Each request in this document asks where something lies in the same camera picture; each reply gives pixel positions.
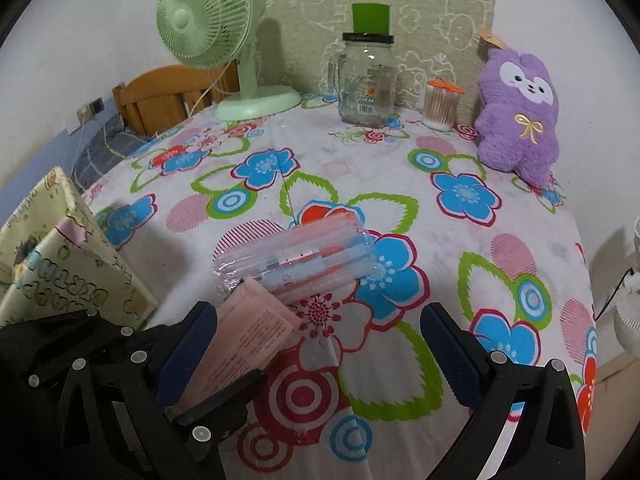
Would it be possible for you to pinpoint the wall power outlet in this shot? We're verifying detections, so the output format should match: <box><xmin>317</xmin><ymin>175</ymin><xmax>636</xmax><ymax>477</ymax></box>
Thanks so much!
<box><xmin>76</xmin><ymin>98</ymin><xmax>105</xmax><ymax>125</ymax></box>

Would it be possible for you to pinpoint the green desk fan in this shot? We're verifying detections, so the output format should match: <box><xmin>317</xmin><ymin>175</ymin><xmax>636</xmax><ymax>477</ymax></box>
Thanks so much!
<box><xmin>155</xmin><ymin>0</ymin><xmax>302</xmax><ymax>122</ymax></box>

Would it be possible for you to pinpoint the green cup on jar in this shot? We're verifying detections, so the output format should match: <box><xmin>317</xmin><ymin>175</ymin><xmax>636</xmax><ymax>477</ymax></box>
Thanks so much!
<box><xmin>352</xmin><ymin>2</ymin><xmax>390</xmax><ymax>36</ymax></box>

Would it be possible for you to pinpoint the white standing fan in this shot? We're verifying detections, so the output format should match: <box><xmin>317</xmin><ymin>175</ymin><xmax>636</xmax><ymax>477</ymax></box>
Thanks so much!
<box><xmin>597</xmin><ymin>219</ymin><xmax>639</xmax><ymax>365</ymax></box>

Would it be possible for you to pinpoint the purple plush bunny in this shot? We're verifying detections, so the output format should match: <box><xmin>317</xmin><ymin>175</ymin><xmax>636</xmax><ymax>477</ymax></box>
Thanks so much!
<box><xmin>474</xmin><ymin>48</ymin><xmax>560</xmax><ymax>188</ymax></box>

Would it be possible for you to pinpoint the floral tablecloth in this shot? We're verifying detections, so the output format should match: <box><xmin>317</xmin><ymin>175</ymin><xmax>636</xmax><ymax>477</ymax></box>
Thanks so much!
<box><xmin>84</xmin><ymin>96</ymin><xmax>597</xmax><ymax>479</ymax></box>

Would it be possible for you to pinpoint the glass mason jar mug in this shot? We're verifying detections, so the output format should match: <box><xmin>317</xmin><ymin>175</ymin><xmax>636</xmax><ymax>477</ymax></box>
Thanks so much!
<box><xmin>326</xmin><ymin>32</ymin><xmax>397</xmax><ymax>128</ymax></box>

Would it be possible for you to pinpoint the green patterned wall board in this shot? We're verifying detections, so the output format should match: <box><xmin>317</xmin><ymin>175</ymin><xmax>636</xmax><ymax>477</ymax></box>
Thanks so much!
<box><xmin>256</xmin><ymin>0</ymin><xmax>496</xmax><ymax>124</ymax></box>

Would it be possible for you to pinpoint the cotton swab jar orange lid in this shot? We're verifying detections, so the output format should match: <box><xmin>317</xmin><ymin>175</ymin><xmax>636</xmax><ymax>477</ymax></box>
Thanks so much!
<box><xmin>422</xmin><ymin>78</ymin><xmax>465</xmax><ymax>132</ymax></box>

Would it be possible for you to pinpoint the yellow cartoon storage box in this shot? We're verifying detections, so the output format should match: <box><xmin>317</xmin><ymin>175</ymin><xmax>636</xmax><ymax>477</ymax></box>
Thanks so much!
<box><xmin>1</xmin><ymin>167</ymin><xmax>157</xmax><ymax>328</ymax></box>

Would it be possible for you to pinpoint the pink paper packet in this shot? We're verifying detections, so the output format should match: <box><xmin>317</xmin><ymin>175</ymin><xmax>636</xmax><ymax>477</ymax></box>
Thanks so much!
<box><xmin>168</xmin><ymin>278</ymin><xmax>300</xmax><ymax>419</ymax></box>

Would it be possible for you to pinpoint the grey plaid pillow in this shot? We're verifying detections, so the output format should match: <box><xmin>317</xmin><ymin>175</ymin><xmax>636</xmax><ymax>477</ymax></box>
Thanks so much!
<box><xmin>70</xmin><ymin>115</ymin><xmax>146</xmax><ymax>193</ymax></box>

